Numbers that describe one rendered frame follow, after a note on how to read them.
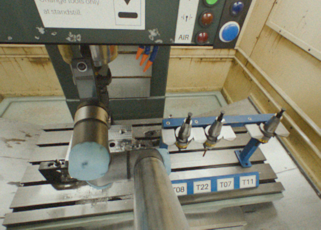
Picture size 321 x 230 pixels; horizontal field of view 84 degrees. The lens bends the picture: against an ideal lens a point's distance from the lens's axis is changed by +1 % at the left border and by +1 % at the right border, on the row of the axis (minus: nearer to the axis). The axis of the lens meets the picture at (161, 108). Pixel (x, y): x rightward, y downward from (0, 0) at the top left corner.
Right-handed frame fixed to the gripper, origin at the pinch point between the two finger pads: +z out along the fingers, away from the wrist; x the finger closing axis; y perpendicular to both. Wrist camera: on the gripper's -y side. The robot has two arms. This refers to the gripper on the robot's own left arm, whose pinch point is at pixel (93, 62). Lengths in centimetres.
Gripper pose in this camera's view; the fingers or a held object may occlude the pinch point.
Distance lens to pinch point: 61.6
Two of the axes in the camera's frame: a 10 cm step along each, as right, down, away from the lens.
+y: -0.8, 6.8, 7.3
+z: -2.1, -7.3, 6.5
